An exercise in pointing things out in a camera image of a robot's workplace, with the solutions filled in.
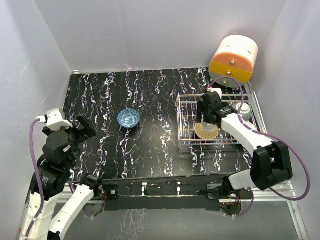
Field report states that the round pastel drawer cabinet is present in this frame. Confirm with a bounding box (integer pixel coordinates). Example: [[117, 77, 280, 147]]
[[208, 35, 259, 88]]

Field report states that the grey hexagon red-rim bowl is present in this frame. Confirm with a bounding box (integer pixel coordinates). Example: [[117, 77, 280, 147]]
[[235, 102, 252, 122]]

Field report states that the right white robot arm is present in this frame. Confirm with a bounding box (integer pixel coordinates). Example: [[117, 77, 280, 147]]
[[197, 92, 293, 199]]

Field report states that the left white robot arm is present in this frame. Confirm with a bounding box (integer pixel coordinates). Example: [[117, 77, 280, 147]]
[[19, 108, 104, 240]]

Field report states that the blue patterned bowl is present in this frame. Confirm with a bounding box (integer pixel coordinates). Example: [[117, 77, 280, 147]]
[[117, 108, 141, 129]]

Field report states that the white wire dish rack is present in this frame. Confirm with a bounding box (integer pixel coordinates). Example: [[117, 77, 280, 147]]
[[176, 93, 262, 146]]

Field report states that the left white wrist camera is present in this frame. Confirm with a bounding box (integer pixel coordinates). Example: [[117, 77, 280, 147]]
[[36, 108, 73, 132]]

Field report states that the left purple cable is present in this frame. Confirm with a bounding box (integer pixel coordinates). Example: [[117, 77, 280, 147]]
[[23, 118, 48, 240]]

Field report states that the yellow blue mandala bowl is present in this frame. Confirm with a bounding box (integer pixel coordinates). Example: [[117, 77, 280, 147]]
[[194, 122, 219, 141]]

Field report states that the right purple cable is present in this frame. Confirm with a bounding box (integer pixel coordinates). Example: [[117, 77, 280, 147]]
[[207, 76, 311, 218]]

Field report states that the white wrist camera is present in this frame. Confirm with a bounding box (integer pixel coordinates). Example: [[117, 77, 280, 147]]
[[207, 86, 223, 99], [36, 108, 73, 132]]

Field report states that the purple cable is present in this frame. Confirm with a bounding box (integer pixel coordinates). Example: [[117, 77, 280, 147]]
[[207, 76, 311, 218], [23, 118, 48, 240]]

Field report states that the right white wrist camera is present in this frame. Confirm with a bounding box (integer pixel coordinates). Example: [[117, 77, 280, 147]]
[[207, 86, 223, 99]]

